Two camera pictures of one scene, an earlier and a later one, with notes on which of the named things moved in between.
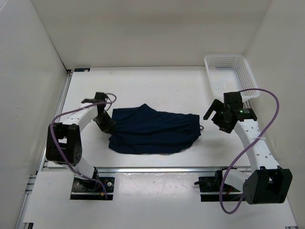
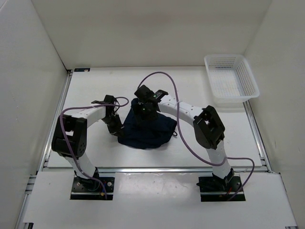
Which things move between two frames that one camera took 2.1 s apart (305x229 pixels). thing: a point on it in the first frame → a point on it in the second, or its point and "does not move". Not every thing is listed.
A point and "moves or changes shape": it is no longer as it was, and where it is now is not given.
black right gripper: (218, 106) → (150, 118)
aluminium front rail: (167, 170) does not move
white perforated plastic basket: (228, 73) does not move
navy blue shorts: (142, 130) moves or changes shape
